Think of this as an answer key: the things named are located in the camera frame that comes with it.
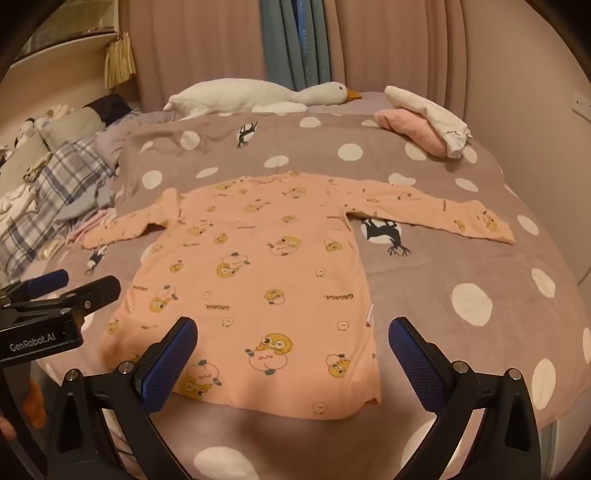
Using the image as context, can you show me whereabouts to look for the pale pink cloth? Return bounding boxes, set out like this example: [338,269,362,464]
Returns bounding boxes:
[65,208,116,245]

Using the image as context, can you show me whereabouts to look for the yellow tassel fringe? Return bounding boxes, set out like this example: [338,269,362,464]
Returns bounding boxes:
[104,32,138,89]

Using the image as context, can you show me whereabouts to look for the white folded garment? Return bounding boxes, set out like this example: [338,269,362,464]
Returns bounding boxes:
[384,85,474,160]

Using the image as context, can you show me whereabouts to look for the pink curtain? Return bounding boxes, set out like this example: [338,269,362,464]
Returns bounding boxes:
[119,0,490,114]

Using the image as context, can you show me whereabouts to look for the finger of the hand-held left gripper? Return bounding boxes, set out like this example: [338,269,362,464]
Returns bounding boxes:
[0,270,70,303]
[0,276,122,324]

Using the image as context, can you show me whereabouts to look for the white printed cloth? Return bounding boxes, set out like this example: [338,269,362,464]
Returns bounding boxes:
[0,182,42,241]

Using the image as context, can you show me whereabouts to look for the polka dot blanket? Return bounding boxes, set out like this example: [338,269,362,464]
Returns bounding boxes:
[34,90,591,480]

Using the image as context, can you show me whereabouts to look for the dark cloth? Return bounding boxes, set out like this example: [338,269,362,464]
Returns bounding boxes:
[88,93,141,127]

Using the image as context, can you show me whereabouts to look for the grey pillow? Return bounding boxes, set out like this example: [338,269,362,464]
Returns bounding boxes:
[39,107,105,148]

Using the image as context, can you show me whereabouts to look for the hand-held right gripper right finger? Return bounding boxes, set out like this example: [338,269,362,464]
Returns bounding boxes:
[388,316,542,480]

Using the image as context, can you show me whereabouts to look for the small white plush toys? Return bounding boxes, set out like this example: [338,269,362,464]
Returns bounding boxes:
[21,105,75,134]

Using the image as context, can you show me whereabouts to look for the grey-purple crumpled sheet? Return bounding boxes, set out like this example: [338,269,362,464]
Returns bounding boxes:
[95,110,178,167]

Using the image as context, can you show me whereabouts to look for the white shelf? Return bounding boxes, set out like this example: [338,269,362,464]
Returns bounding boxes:
[18,32,123,70]

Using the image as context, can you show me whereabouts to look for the plaid cloth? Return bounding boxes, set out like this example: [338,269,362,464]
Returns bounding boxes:
[0,137,116,273]

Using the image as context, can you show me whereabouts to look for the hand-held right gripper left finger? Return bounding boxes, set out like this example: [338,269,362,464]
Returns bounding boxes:
[46,316,199,480]

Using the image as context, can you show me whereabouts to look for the person's left hand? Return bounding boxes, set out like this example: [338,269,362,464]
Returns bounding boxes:
[0,377,48,439]

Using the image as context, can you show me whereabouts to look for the peach printed baby shirt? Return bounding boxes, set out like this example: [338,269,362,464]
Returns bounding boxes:
[82,170,516,421]

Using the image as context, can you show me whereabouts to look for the blue curtain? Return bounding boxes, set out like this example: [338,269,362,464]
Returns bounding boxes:
[260,0,332,93]

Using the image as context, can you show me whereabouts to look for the white goose plush toy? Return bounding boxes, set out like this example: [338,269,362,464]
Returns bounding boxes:
[163,78,363,121]

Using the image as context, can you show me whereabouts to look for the pink folded garment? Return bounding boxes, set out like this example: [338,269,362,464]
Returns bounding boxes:
[374,107,451,158]

